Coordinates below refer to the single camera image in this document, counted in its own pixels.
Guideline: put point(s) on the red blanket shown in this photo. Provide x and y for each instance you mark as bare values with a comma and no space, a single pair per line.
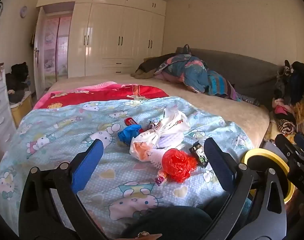
104,96

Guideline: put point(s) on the grey bed headboard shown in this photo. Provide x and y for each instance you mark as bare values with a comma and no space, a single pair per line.
252,72

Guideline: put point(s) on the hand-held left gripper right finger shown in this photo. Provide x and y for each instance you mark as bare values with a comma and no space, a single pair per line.
218,162

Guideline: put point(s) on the black snack packet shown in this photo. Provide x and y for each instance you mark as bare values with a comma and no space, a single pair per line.
199,153

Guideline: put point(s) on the person's left hand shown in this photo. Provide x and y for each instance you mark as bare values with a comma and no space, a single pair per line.
147,237

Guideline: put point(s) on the pink cartoon cat door curtain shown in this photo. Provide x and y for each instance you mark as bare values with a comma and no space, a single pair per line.
55,47

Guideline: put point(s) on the beige bed sheet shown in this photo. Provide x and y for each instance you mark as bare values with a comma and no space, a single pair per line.
217,105

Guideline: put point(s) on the red plastic bag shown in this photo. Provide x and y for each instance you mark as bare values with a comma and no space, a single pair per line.
175,163

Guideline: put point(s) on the yellow storage tub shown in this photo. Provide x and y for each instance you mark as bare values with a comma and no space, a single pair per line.
20,110

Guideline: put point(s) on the pink blanket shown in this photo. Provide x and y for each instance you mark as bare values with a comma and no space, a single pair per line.
67,90

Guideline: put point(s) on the brown cloth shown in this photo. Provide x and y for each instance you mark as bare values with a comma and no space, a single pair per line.
147,67

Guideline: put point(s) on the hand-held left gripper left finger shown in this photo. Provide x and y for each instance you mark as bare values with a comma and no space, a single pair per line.
88,165

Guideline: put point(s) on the yellow rimmed trash bin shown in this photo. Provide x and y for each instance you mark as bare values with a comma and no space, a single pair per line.
259,158

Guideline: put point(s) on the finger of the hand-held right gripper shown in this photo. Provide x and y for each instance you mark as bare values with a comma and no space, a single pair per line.
302,142
284,145

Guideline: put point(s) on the white door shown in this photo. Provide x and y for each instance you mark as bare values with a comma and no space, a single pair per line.
38,55

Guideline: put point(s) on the black plush toy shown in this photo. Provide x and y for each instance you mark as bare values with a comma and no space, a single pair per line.
16,80

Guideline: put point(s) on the light blue cartoon cat blanket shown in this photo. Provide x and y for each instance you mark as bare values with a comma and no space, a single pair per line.
67,130

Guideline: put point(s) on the cream glossy wardrobe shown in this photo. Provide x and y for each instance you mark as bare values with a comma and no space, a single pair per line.
122,30

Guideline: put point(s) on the red candy tube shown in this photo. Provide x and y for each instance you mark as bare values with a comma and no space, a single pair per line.
130,121

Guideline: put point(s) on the blue plastic bag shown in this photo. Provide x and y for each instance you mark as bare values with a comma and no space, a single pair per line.
128,133

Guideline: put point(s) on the blue floral quilt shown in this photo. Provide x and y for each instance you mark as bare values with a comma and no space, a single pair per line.
192,72

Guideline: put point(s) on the white plastic bag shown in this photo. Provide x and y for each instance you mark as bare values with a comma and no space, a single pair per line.
167,132

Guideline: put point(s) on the pile of clothes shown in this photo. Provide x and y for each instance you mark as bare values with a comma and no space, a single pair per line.
292,100

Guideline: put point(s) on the dark green fuzzy clothing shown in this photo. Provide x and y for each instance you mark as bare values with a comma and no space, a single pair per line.
167,220

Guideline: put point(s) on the small colourful candy wrapper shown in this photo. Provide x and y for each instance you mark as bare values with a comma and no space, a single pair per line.
161,178

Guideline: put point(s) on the white drawer unit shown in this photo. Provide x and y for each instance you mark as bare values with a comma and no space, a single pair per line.
0,105

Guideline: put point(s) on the round wall clock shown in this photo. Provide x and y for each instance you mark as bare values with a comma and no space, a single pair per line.
23,12

